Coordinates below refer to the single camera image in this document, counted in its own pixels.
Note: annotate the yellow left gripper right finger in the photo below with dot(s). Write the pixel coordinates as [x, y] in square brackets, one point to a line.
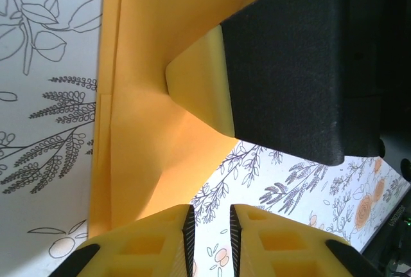
[289, 251]

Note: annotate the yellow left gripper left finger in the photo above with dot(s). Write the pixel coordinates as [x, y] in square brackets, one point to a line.
[144, 251]

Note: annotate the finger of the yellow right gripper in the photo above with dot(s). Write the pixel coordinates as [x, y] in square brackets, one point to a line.
[282, 65]

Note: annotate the floral patterned table cover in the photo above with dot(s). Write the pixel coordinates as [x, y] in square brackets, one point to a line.
[48, 129]

